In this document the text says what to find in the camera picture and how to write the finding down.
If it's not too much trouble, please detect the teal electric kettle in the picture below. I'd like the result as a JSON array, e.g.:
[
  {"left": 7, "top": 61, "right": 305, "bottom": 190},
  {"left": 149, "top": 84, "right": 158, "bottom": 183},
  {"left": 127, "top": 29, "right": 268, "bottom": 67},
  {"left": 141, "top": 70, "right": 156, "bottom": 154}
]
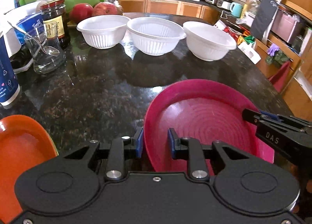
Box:
[{"left": 230, "top": 2, "right": 243, "bottom": 18}]

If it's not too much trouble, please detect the magenta plastic plate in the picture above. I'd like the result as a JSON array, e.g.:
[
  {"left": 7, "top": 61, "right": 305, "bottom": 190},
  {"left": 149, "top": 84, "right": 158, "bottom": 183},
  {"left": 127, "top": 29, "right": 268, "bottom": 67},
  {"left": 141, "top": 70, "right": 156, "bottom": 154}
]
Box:
[{"left": 144, "top": 79, "right": 274, "bottom": 172}]

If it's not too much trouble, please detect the blue tissue pack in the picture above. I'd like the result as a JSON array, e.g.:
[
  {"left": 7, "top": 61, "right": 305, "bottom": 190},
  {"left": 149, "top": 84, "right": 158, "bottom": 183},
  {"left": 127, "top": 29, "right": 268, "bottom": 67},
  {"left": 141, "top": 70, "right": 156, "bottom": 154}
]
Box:
[{"left": 15, "top": 13, "right": 43, "bottom": 46}]

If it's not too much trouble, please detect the white ribbed bowl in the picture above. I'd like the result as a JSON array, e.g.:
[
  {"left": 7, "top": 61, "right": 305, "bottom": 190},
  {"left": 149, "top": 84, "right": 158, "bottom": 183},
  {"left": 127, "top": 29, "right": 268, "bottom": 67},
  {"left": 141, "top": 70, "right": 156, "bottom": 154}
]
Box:
[
  {"left": 127, "top": 17, "right": 186, "bottom": 56},
  {"left": 77, "top": 15, "right": 130, "bottom": 49},
  {"left": 183, "top": 21, "right": 236, "bottom": 61}
]

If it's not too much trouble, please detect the red hanging towel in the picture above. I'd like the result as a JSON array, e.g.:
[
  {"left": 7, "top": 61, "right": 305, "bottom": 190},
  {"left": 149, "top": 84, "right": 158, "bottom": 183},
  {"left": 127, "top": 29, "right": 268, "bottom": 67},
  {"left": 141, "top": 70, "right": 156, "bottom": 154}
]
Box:
[{"left": 269, "top": 61, "right": 291, "bottom": 93}]

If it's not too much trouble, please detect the blue paper coffee cup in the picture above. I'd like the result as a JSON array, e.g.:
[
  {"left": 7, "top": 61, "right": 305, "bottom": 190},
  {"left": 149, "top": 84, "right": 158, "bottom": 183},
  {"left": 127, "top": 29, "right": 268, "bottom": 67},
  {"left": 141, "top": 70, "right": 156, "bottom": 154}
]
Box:
[{"left": 0, "top": 32, "right": 20, "bottom": 106}]

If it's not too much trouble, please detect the red pomegranate left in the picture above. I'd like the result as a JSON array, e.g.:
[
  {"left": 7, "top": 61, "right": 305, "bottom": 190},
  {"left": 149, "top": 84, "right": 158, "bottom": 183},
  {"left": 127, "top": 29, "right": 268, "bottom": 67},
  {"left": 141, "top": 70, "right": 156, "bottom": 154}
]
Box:
[{"left": 69, "top": 3, "right": 93, "bottom": 24}]

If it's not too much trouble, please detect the clear glass with spoon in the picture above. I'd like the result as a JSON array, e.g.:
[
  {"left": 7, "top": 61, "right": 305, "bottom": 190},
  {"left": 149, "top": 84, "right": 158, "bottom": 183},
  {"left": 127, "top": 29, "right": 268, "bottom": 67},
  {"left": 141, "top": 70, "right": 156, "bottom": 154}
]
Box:
[{"left": 9, "top": 22, "right": 66, "bottom": 75}]

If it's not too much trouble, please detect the orange plastic plate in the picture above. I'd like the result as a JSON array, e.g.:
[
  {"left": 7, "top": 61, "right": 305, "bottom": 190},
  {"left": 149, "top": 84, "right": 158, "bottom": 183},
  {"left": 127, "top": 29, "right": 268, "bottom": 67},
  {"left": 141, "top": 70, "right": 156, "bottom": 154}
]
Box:
[{"left": 1, "top": 115, "right": 58, "bottom": 223}]

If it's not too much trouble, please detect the dark sauce jar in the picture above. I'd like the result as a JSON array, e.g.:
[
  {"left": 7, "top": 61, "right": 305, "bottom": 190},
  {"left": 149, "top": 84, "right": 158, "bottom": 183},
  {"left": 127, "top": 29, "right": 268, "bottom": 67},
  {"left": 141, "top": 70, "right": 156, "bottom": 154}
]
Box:
[{"left": 40, "top": 0, "right": 70, "bottom": 49}]

